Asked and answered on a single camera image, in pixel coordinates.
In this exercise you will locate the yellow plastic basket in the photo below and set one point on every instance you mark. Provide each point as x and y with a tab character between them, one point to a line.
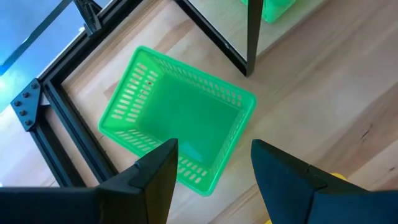
339	176

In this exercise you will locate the wooden shelf board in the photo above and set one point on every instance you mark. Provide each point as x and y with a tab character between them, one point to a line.
224	18

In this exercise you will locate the black frame corner bracket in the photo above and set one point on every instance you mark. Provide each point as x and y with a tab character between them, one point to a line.
26	105

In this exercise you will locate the green plastic basket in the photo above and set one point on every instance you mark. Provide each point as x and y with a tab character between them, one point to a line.
186	118
276	11

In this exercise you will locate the black aluminium table frame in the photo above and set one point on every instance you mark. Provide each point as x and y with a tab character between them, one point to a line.
76	124

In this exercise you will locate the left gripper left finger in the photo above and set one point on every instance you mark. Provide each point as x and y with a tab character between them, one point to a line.
140	193

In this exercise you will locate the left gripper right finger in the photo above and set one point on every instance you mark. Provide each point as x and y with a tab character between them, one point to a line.
295	193

